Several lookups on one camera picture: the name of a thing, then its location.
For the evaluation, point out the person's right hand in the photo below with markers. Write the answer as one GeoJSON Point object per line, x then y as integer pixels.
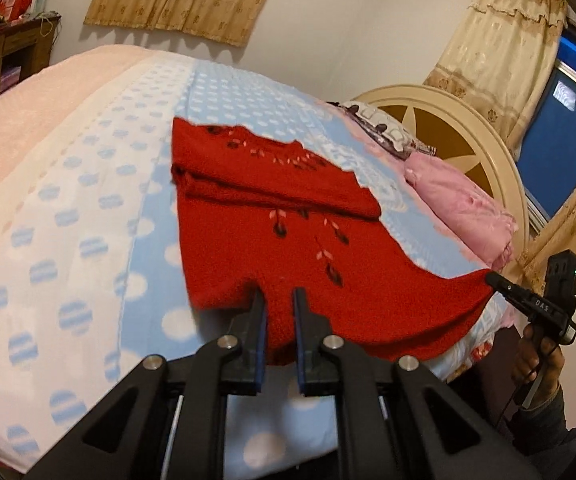
{"type": "Point", "coordinates": [548, 375]}

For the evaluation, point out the pink bed cover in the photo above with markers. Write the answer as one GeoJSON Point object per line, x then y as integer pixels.
{"type": "Point", "coordinates": [32, 110]}

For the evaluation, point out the blue dotted bed sheet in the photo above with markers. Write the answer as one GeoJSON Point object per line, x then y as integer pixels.
{"type": "Point", "coordinates": [92, 285]}

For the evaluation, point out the brown wooden desk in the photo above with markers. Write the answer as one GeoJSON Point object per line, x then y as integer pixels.
{"type": "Point", "coordinates": [12, 55]}

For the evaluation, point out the patterned pillow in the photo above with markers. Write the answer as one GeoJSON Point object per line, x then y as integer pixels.
{"type": "Point", "coordinates": [388, 127]}

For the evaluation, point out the floral mattress edge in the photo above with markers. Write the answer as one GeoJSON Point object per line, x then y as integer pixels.
{"type": "Point", "coordinates": [473, 350]}

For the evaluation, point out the blue window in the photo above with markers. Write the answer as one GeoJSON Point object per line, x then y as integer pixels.
{"type": "Point", "coordinates": [563, 130]}

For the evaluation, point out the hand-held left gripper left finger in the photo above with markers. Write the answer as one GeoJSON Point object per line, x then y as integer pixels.
{"type": "Point", "coordinates": [262, 355]}

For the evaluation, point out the beige floral curtain panel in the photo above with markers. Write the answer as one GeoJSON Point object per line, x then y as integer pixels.
{"type": "Point", "coordinates": [573, 220]}

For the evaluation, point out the person's right forearm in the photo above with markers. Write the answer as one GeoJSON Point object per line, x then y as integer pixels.
{"type": "Point", "coordinates": [553, 430]}

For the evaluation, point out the cream round headboard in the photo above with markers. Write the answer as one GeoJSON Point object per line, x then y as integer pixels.
{"type": "Point", "coordinates": [468, 125]}

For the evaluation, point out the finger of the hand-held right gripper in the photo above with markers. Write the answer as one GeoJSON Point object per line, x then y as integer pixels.
{"type": "Point", "coordinates": [505, 287]}

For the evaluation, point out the narrow beige floral curtain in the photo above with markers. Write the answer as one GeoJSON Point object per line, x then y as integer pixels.
{"type": "Point", "coordinates": [503, 45]}

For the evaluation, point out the folded pink blanket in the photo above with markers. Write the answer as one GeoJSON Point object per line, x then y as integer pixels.
{"type": "Point", "coordinates": [463, 205]}

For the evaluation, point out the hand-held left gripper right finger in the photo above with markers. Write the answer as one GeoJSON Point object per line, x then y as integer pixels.
{"type": "Point", "coordinates": [301, 360]}

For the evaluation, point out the red knitted sweater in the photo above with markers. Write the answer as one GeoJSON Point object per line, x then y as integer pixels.
{"type": "Point", "coordinates": [318, 260]}

